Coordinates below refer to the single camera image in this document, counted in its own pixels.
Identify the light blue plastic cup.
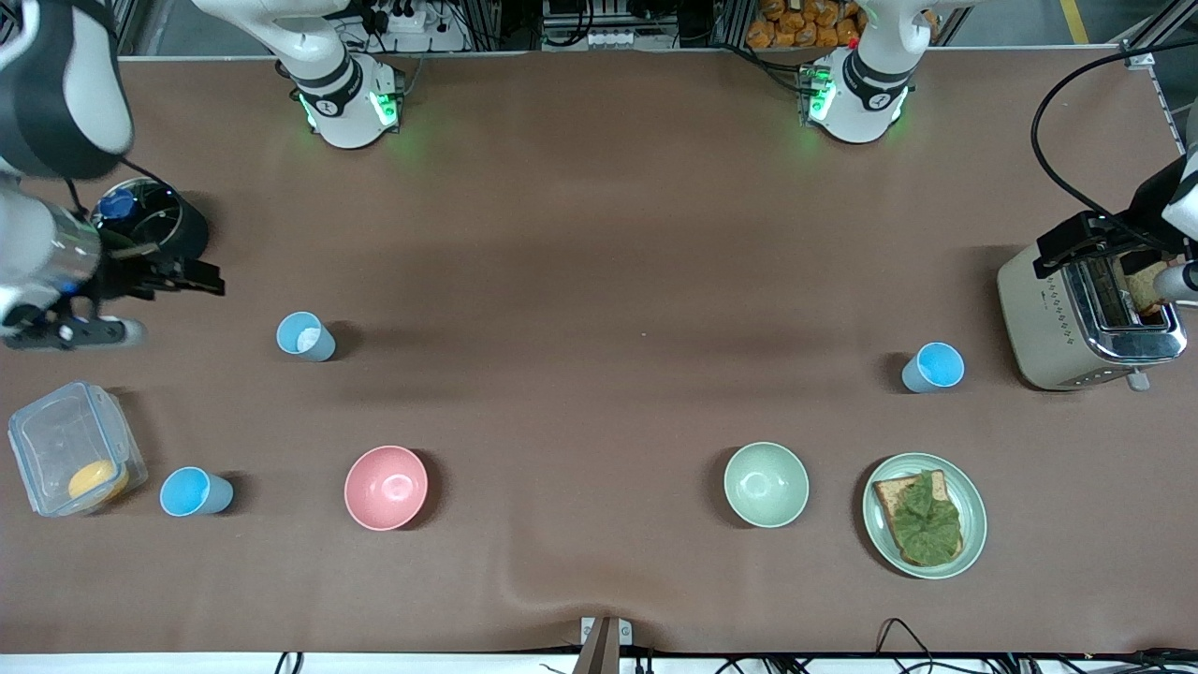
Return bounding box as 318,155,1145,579
276,311,337,363
159,466,235,518
901,342,966,394

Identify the black cylindrical utensil holder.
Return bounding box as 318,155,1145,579
91,177,211,278

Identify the beige and chrome toaster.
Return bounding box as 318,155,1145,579
997,217,1189,392

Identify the brown toast slice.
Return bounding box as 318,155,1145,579
1123,267,1171,315

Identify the clear plastic lidded container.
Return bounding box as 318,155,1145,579
7,380,149,518

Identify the orange round food piece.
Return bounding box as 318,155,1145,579
67,459,130,503

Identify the pink bowl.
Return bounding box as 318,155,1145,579
343,445,430,532

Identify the pale green plate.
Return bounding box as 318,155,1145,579
862,453,988,580

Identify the green lettuce leaf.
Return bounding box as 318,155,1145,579
887,471,964,567

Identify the brown bread slice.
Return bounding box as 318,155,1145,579
872,470,965,568

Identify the white power strip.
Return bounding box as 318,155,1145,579
374,0,433,35

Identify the bag of orange snacks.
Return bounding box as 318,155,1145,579
746,0,864,51

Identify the pale green bowl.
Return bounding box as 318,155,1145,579
723,441,811,529

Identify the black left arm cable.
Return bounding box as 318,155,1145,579
1030,42,1198,249

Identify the aluminium frame profile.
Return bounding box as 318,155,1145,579
1118,0,1198,68

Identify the black looped cable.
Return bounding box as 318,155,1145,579
875,617,939,674

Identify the grey metal camera mount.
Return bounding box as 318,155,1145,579
573,615,634,674

